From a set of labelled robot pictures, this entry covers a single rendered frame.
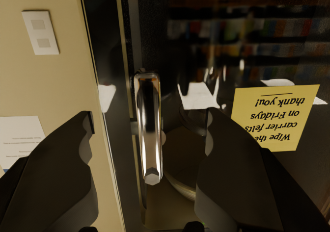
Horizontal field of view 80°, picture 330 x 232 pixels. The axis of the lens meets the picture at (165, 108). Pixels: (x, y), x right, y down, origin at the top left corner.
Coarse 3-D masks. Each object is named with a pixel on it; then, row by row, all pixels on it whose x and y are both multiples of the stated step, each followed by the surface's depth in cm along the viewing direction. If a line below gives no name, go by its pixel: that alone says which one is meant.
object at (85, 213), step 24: (72, 120) 11; (48, 144) 9; (72, 144) 9; (24, 168) 8; (48, 168) 8; (72, 168) 8; (24, 192) 7; (48, 192) 7; (72, 192) 7; (96, 192) 8; (24, 216) 6; (48, 216) 6; (72, 216) 7; (96, 216) 8
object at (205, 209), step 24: (216, 120) 11; (216, 144) 9; (240, 144) 9; (216, 168) 8; (240, 168) 8; (264, 168) 8; (216, 192) 7; (240, 192) 7; (264, 192) 7; (216, 216) 7; (240, 216) 6; (264, 216) 6
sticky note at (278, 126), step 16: (240, 96) 18; (256, 96) 18; (272, 96) 18; (288, 96) 18; (304, 96) 18; (240, 112) 19; (256, 112) 19; (272, 112) 19; (288, 112) 19; (304, 112) 19; (256, 128) 20; (272, 128) 20; (288, 128) 20; (272, 144) 21; (288, 144) 21
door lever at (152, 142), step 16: (144, 80) 11; (144, 96) 12; (160, 96) 12; (144, 112) 12; (160, 112) 13; (144, 128) 13; (160, 128) 13; (144, 144) 14; (160, 144) 14; (144, 160) 14; (160, 160) 15; (144, 176) 15; (160, 176) 15
